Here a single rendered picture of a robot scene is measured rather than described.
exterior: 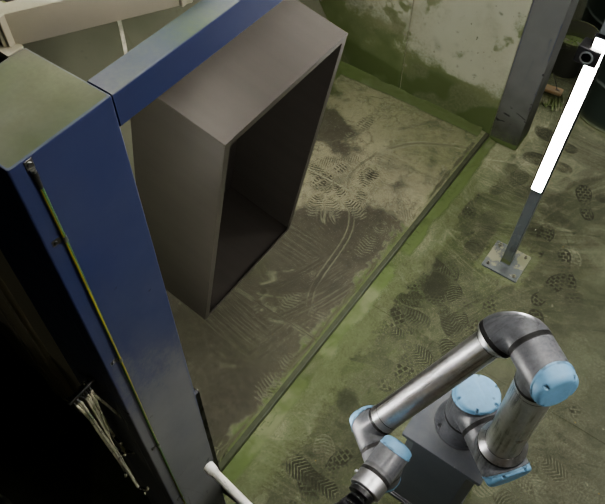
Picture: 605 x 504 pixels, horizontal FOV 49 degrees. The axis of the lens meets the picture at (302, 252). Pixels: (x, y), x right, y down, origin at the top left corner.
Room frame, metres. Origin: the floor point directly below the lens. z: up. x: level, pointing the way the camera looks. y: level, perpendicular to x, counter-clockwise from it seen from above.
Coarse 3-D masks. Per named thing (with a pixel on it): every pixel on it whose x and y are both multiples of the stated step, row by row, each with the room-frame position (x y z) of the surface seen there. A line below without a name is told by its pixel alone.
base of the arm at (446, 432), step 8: (440, 408) 0.96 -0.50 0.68; (440, 416) 0.92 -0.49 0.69; (440, 424) 0.91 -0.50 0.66; (448, 424) 0.88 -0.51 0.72; (440, 432) 0.88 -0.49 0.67; (448, 432) 0.86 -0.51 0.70; (456, 432) 0.85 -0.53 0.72; (448, 440) 0.85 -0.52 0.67; (456, 440) 0.84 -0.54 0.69; (464, 440) 0.84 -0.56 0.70; (456, 448) 0.83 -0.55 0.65; (464, 448) 0.82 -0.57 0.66
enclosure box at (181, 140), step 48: (288, 0) 1.87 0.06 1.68; (240, 48) 1.64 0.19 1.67; (288, 48) 1.67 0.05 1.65; (336, 48) 1.80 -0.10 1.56; (192, 96) 1.43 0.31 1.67; (240, 96) 1.46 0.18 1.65; (288, 96) 1.91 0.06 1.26; (144, 144) 1.48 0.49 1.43; (192, 144) 1.35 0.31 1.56; (240, 144) 2.06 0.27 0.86; (288, 144) 1.91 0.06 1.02; (144, 192) 1.52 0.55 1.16; (192, 192) 1.38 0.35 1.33; (240, 192) 2.08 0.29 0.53; (288, 192) 1.92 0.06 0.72; (192, 240) 1.41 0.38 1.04; (240, 240) 1.83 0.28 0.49; (192, 288) 1.45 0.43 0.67
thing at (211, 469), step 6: (210, 462) 0.60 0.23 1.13; (204, 468) 0.58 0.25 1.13; (210, 468) 0.58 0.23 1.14; (216, 468) 0.58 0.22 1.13; (210, 474) 0.57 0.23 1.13; (216, 474) 0.57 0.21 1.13; (222, 474) 0.57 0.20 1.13; (216, 480) 0.55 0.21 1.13; (222, 480) 0.55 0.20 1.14; (228, 480) 0.55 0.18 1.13; (222, 486) 0.54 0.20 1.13; (228, 486) 0.53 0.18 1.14; (234, 486) 0.54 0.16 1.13; (228, 492) 0.52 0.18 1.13; (234, 492) 0.52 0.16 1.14; (240, 492) 0.52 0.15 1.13; (234, 498) 0.51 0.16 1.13; (240, 498) 0.50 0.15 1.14; (246, 498) 0.51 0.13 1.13
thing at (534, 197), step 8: (600, 32) 2.08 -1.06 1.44; (536, 192) 2.07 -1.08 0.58; (528, 200) 2.08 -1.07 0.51; (536, 200) 2.06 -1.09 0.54; (528, 208) 2.07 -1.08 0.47; (520, 216) 2.08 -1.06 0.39; (528, 216) 2.06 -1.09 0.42; (520, 224) 2.07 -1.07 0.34; (528, 224) 2.08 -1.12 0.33; (520, 232) 2.07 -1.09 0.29; (512, 240) 2.08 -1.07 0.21; (520, 240) 2.06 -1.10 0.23; (512, 248) 2.07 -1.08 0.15; (504, 256) 2.08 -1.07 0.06; (512, 256) 2.06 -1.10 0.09
